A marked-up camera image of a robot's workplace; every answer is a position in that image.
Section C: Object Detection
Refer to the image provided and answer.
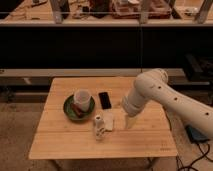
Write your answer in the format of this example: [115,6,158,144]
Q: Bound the white folded cloth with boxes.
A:
[103,112,114,131]

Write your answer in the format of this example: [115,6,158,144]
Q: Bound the white ceramic cup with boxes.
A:
[74,89,91,112]

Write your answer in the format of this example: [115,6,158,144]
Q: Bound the small white bottle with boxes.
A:
[94,115,105,140]

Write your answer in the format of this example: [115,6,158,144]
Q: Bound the green round plate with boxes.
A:
[63,95,95,121]

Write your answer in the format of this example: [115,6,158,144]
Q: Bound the brown object on plate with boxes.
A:
[71,104,83,118]

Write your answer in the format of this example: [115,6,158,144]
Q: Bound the wooden shelf with clutter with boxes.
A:
[0,0,213,27]

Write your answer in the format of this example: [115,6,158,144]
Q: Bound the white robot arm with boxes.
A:
[121,68,213,140]

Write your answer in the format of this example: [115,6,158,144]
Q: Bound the black box on right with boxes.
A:
[183,54,213,82]

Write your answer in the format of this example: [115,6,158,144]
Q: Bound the black rectangular eraser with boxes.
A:
[99,92,111,109]

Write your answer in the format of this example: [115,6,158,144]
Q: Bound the wooden table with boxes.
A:
[29,77,177,159]

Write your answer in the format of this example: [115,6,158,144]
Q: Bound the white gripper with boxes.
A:
[114,95,146,129]

